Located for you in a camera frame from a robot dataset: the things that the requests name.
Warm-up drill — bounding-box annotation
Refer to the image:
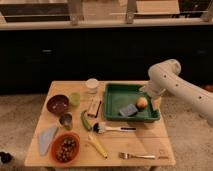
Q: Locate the yellow banana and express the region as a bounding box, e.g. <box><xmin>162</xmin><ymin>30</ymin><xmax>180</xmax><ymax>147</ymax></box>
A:
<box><xmin>88</xmin><ymin>135</ymin><xmax>108</xmax><ymax>159</ymax></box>

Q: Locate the grey folded cloth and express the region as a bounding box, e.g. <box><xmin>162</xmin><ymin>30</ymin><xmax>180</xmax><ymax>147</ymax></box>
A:
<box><xmin>38</xmin><ymin>125</ymin><xmax>58</xmax><ymax>155</ymax></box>

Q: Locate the wooden table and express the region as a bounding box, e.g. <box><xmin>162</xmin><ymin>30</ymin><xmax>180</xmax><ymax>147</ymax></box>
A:
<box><xmin>24</xmin><ymin>81</ymin><xmax>176</xmax><ymax>168</ymax></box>

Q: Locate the small metal cup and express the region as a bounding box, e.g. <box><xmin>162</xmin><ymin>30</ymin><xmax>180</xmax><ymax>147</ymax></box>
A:
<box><xmin>59</xmin><ymin>113</ymin><xmax>73</xmax><ymax>130</ymax></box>

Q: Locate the wooden block with black strip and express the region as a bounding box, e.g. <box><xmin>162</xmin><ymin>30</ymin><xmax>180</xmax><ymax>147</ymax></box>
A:
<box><xmin>87</xmin><ymin>98</ymin><xmax>101</xmax><ymax>118</ymax></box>

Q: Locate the black object on floor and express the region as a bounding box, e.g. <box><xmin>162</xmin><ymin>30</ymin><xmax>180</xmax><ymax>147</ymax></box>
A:
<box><xmin>0</xmin><ymin>152</ymin><xmax>12</xmax><ymax>164</ymax></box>

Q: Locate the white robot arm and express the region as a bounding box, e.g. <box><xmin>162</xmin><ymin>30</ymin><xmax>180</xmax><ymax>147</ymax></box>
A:
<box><xmin>142</xmin><ymin>59</ymin><xmax>213</xmax><ymax>127</ymax></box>

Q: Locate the white paper cup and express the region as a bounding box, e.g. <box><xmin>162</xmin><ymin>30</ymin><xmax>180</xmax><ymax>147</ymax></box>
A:
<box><xmin>85</xmin><ymin>78</ymin><xmax>99</xmax><ymax>94</ymax></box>

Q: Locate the green cucumber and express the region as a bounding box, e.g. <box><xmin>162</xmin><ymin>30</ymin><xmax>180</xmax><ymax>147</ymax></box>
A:
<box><xmin>81</xmin><ymin>110</ymin><xmax>92</xmax><ymax>131</ymax></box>

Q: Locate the metal fork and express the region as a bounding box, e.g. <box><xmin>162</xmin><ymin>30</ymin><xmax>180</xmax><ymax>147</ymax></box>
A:
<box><xmin>118</xmin><ymin>152</ymin><xmax>155</xmax><ymax>160</ymax></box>

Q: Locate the dark cabinet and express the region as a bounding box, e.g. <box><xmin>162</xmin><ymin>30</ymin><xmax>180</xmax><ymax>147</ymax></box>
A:
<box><xmin>0</xmin><ymin>26</ymin><xmax>213</xmax><ymax>94</ymax></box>

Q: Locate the orange bowl with grapes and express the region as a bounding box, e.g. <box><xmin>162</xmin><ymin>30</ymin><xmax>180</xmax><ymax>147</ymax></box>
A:
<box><xmin>49</xmin><ymin>132</ymin><xmax>80</xmax><ymax>166</ymax></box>

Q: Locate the light green plastic cup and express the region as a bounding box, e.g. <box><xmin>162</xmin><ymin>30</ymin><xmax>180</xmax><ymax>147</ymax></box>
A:
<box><xmin>69</xmin><ymin>92</ymin><xmax>80</xmax><ymax>107</ymax></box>

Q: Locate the white handled brush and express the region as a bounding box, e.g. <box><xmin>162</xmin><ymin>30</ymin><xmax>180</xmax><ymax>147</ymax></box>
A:
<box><xmin>93</xmin><ymin>122</ymin><xmax>136</xmax><ymax>134</ymax></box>

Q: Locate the orange apple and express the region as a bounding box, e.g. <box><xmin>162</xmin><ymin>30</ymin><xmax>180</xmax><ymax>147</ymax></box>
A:
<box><xmin>136</xmin><ymin>97</ymin><xmax>148</xmax><ymax>109</ymax></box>

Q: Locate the blue sponge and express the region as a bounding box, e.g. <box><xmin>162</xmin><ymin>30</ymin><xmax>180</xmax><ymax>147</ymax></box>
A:
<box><xmin>119</xmin><ymin>104</ymin><xmax>138</xmax><ymax>117</ymax></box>

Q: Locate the dark red bowl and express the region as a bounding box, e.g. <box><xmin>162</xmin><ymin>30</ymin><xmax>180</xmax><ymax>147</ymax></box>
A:
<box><xmin>46</xmin><ymin>94</ymin><xmax>69</xmax><ymax>115</ymax></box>

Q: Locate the green plastic tray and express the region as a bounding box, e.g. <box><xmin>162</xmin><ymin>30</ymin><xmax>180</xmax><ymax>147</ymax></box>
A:
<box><xmin>104</xmin><ymin>83</ymin><xmax>160</xmax><ymax>123</ymax></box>

